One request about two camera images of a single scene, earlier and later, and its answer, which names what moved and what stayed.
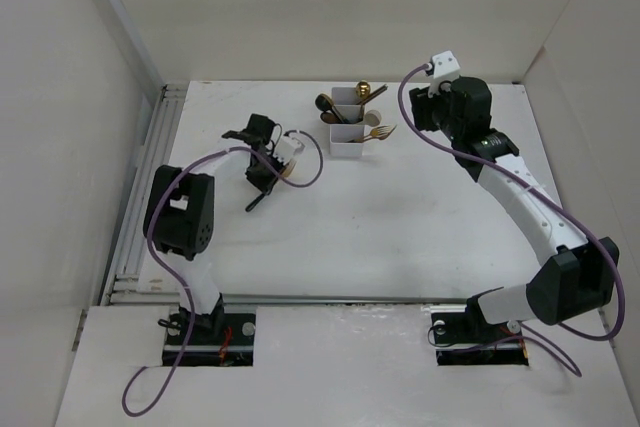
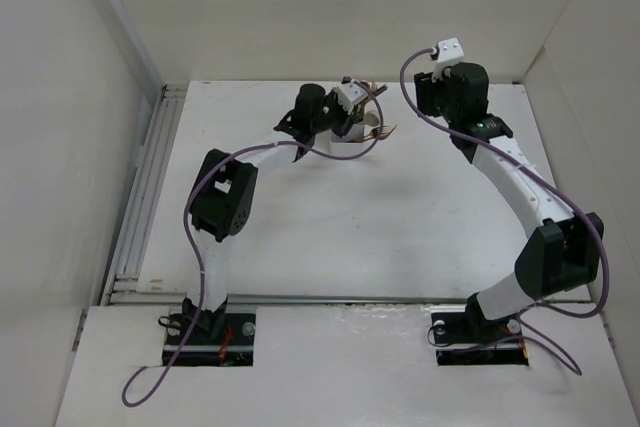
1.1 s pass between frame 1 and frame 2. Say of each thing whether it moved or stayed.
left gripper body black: moved
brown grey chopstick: stayed
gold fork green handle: moved
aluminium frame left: stayed
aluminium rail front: stayed
